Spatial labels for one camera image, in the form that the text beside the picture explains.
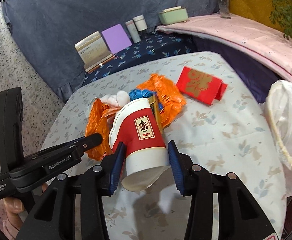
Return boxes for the orange plastic bag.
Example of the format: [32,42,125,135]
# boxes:
[137,74,186,128]

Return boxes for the white knit glove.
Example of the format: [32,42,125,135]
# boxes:
[100,90,130,108]

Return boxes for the red gold envelope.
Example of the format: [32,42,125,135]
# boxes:
[176,67,227,106]

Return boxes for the beige desk calendar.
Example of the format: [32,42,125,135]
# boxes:
[75,31,114,73]

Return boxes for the purple card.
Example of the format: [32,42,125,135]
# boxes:
[101,24,132,54]

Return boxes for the small orange snack wrapper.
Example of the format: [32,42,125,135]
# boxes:
[85,99,120,161]

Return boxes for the navy floral cloth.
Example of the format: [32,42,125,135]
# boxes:
[83,32,198,86]

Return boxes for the white capped jar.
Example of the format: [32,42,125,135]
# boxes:
[133,15,148,32]

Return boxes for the black gold cigarette box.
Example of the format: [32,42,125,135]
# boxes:
[148,95,163,134]

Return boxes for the blue grey fabric cover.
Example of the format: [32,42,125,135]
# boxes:
[2,0,218,101]

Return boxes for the person's left hand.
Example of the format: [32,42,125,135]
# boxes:
[3,197,25,239]

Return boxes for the pink cloth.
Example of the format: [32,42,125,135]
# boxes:
[156,14,292,83]

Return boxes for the white tube bottle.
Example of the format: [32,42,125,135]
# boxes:
[125,20,141,43]

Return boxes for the glass flower vase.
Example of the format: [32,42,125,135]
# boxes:
[218,0,231,18]

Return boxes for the white trash bag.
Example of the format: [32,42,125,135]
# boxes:
[264,80,292,197]

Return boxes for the red white paper cup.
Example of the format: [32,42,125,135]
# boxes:
[108,98,170,192]

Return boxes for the green tissue box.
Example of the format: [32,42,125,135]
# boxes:
[158,6,189,25]

